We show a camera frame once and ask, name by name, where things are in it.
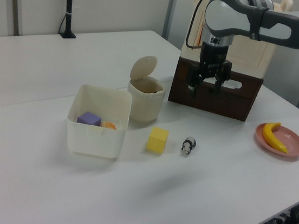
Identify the yellow block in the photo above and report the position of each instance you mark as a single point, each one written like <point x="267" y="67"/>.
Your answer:
<point x="157" y="141"/>

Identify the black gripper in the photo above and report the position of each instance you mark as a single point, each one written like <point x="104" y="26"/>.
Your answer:
<point x="213" y="55"/>

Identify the beige trash can with lid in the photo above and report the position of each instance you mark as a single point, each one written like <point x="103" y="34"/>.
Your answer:
<point x="145" y="100"/>

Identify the black pole stand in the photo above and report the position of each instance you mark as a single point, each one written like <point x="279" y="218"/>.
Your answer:
<point x="69" y="3"/>

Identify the orange toy fruit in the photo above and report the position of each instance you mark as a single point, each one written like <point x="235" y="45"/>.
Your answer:
<point x="108" y="125"/>

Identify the white grey Franka robot arm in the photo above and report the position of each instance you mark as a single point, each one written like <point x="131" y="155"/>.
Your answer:
<point x="275" y="22"/>

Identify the black white panda toy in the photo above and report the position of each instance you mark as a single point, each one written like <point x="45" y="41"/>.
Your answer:
<point x="188" y="145"/>

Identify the white square plastic bin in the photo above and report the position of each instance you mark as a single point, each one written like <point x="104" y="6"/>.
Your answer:
<point x="94" y="140"/>

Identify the dark brown wooden drawer box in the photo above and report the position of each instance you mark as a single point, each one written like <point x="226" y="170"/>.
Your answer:
<point x="221" y="101"/>

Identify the yellow banana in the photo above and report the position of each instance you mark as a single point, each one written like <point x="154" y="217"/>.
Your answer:
<point x="270" y="136"/>

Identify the purple cube block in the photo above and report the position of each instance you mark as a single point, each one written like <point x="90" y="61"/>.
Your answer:
<point x="89" y="118"/>

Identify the pink plate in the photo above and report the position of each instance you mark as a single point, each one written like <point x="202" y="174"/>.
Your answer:
<point x="293" y="140"/>

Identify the cream toy cabinet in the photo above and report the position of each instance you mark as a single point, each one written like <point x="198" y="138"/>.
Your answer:
<point x="250" y="57"/>

